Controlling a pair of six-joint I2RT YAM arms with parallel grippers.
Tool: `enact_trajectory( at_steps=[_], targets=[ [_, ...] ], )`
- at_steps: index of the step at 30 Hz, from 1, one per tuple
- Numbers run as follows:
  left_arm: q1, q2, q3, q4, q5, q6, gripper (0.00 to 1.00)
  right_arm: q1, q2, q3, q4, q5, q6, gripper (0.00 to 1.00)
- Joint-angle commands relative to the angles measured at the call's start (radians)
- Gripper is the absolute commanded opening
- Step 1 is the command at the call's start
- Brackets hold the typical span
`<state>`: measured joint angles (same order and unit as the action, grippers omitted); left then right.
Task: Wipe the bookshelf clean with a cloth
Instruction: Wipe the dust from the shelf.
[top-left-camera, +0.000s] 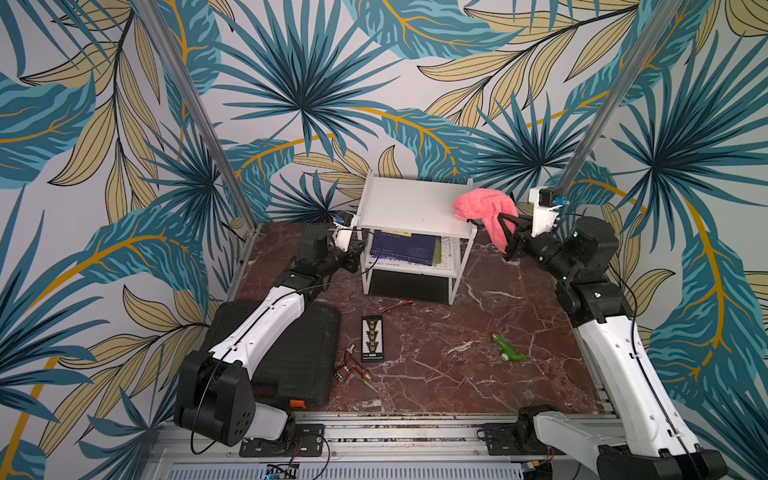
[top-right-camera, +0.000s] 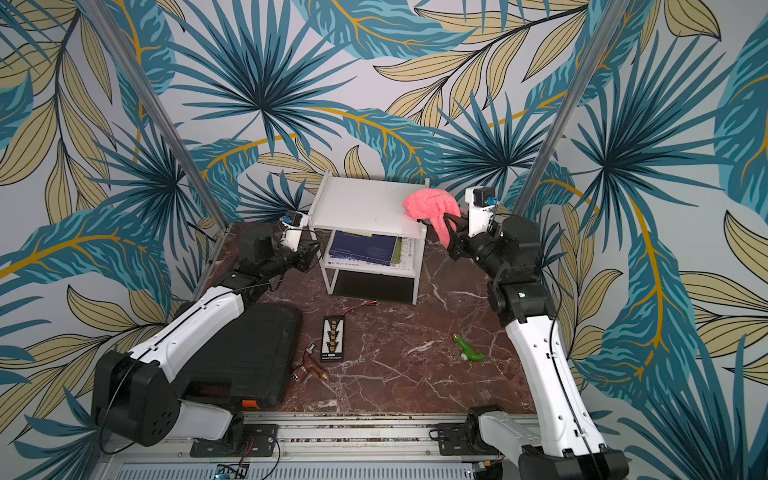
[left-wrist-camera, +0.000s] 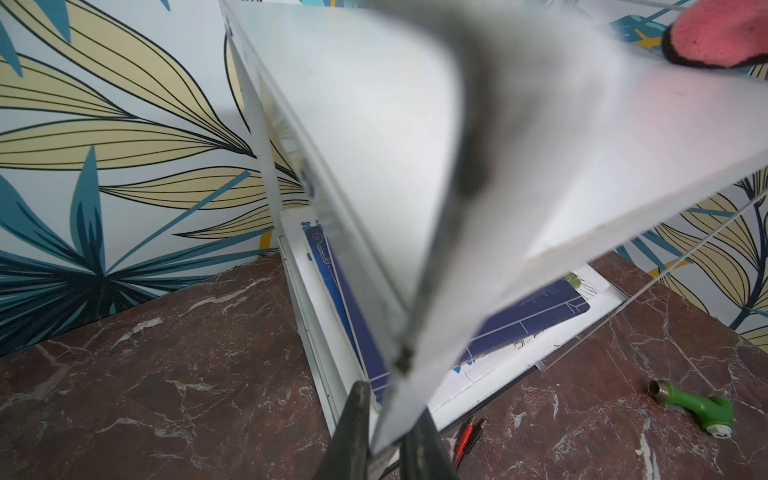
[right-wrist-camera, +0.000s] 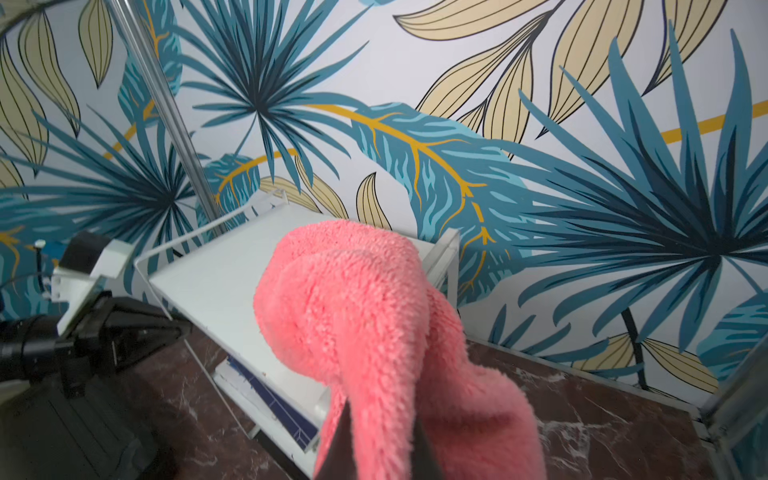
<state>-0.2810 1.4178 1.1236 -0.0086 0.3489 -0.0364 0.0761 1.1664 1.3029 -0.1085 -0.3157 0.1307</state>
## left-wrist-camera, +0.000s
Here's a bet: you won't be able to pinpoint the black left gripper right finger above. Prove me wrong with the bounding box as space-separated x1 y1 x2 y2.
399 409 460 480

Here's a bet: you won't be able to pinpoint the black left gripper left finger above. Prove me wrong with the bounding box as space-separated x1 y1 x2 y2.
313 381 371 480

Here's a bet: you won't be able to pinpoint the white two-tier bookshelf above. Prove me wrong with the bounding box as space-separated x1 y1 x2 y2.
221 1 767 452

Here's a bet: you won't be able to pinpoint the pink fluffy cloth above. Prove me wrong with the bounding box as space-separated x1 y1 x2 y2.
661 0 767 69

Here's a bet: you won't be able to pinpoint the red black test leads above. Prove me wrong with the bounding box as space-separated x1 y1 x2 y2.
453 417 487 471

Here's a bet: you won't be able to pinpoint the dark blue book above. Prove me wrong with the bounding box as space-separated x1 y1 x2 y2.
301 221 590 403

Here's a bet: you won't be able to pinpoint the white book with Chinese title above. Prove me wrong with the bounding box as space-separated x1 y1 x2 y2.
279 207 623 427

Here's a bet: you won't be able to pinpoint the green plastic nozzle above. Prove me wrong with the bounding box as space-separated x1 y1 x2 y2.
647 380 734 439

